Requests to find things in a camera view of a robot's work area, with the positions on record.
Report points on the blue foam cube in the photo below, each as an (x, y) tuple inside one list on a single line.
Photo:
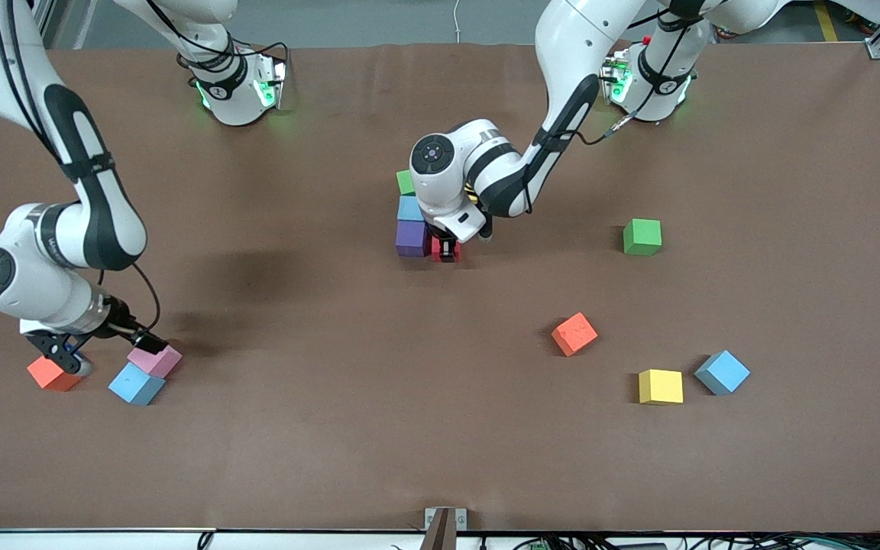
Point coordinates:
[(409, 208), (723, 372), (135, 383)]

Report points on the red foam cube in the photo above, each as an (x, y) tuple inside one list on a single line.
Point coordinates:
[(435, 256)]

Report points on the brown table mat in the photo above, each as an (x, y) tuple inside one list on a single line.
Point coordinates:
[(409, 420)]

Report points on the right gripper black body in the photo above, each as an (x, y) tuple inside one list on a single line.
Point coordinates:
[(121, 322)]

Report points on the grey metal bracket plate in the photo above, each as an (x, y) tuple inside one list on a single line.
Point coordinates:
[(429, 518)]

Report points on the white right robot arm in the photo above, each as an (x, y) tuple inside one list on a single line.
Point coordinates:
[(35, 294)]

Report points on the pink foam cube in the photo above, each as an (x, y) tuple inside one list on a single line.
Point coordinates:
[(157, 364)]

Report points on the green foam cube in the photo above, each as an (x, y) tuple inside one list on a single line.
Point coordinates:
[(405, 183), (642, 237)]

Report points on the purple foam cube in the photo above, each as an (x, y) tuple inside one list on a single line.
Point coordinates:
[(412, 238)]

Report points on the white table frame edge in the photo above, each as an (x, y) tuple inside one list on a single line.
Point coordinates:
[(104, 541)]

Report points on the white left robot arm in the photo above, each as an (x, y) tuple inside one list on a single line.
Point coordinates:
[(562, 30)]

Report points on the chipped orange foam cube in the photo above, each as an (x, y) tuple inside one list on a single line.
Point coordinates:
[(574, 334)]

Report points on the dark camera mount pole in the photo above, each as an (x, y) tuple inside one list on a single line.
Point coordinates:
[(440, 535)]

